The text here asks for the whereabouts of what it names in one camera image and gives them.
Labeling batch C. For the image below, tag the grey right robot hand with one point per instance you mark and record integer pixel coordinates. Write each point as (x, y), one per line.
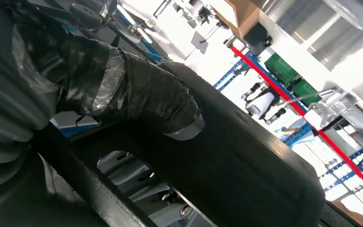
(137, 91)

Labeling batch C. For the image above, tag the blue metal shelf rack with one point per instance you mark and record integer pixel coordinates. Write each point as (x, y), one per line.
(297, 134)

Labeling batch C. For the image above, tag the stainless steel workbench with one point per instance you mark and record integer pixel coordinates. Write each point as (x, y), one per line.
(331, 34)

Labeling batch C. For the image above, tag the white black humanoid robot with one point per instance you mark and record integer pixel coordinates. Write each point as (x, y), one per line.
(261, 105)

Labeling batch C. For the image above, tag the brown cardboard box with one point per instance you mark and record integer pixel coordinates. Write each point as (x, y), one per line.
(241, 15)

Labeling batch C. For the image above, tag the green plastic crate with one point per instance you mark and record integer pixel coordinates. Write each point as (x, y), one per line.
(306, 92)
(280, 69)

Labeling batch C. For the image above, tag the white table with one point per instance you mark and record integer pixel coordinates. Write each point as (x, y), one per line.
(341, 80)

